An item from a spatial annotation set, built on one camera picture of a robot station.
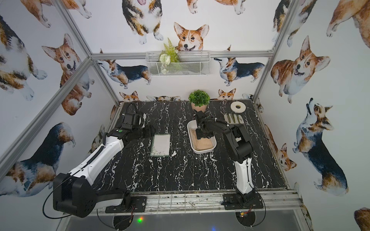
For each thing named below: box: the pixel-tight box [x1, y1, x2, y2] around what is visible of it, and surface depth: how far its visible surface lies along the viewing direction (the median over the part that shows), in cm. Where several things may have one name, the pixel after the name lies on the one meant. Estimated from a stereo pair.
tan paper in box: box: [191, 130, 214, 151], surface depth 97 cm
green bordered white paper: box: [149, 133, 171, 157], surface depth 98 cm
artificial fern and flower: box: [158, 37, 181, 75], surface depth 84 cm
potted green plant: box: [188, 89, 211, 113], surface depth 103 cm
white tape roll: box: [230, 101, 247, 114], surface depth 120 cm
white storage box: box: [186, 119, 217, 154], surface depth 97 cm
